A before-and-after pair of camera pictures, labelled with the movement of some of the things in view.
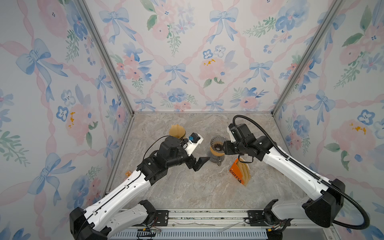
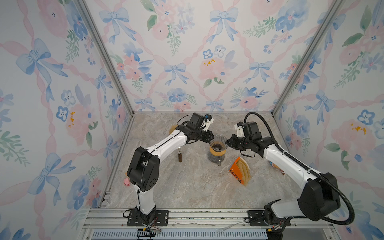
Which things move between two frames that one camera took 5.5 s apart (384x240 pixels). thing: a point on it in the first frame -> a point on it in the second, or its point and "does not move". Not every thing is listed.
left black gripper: (198, 165) -> (208, 135)
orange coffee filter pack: (240, 170) does not move
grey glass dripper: (217, 143) does not move
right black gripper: (226, 148) -> (232, 140)
